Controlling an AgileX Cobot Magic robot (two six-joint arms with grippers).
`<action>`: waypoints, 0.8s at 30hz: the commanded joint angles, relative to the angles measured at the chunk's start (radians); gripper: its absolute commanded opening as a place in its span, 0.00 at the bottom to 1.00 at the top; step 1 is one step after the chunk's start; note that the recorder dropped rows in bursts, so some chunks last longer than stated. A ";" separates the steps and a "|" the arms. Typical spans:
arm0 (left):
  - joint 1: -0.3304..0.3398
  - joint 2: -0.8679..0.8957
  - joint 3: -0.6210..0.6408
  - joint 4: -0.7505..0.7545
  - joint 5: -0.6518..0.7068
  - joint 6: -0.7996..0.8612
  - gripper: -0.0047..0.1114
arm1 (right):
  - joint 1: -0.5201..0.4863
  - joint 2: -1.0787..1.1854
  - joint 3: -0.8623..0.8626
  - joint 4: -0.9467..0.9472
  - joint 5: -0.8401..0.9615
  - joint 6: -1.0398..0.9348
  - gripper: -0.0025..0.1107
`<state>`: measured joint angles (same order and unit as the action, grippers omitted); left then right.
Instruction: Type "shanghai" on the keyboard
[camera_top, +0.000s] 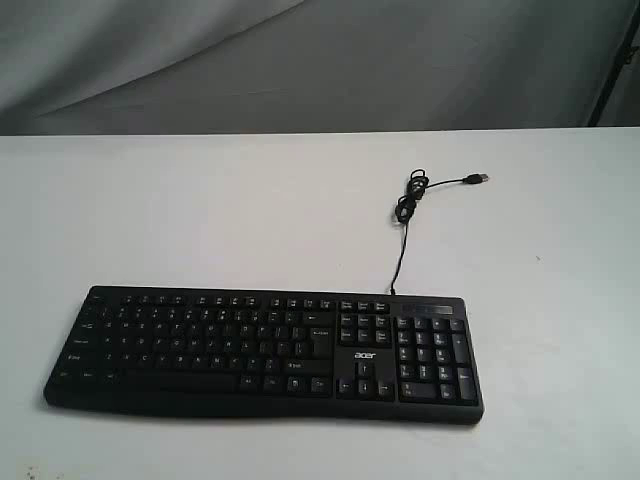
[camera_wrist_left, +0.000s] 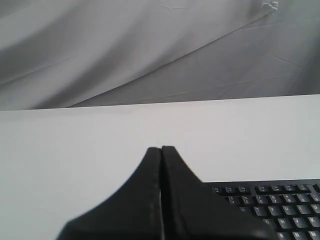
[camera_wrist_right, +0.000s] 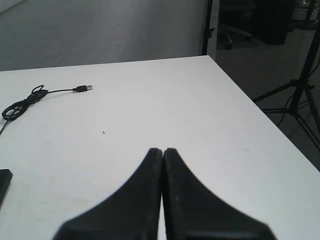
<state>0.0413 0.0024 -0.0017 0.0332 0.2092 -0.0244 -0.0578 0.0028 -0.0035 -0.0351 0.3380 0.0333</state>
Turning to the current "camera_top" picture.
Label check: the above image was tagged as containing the black acer keyboard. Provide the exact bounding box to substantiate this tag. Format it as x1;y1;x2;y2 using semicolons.
43;286;484;425

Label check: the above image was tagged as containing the grey fabric backdrop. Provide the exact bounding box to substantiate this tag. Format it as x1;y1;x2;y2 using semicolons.
1;1;635;135

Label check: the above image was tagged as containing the black tripod stand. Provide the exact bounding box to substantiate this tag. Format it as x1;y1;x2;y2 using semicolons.
587;1;639;128

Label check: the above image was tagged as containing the black USB cable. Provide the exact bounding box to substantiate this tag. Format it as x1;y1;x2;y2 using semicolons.
388;169;491;295

